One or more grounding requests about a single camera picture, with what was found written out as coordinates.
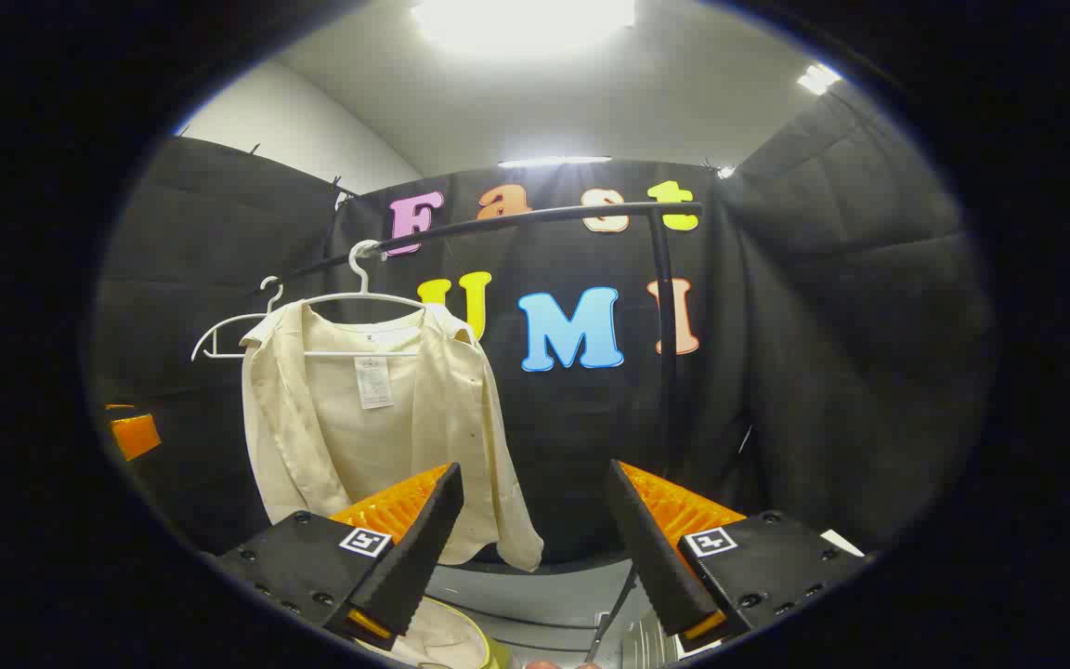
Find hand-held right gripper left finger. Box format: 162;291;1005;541
215;462;464;651

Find cream cloth with yellow trim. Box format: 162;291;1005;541
354;595;513;669

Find small ceiling light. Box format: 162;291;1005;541
797;63;842;96

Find white hanger with crossbar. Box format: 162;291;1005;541
298;240;485;359
189;276;285;363

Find ceiling light strip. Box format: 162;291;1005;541
498;156;612;169

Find black clothes rack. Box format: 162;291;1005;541
252;202;705;475

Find cream button shirt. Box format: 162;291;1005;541
240;299;545;572

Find large round ceiling light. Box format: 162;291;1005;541
410;0;638;52

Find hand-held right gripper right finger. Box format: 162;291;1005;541
605;459;870;653

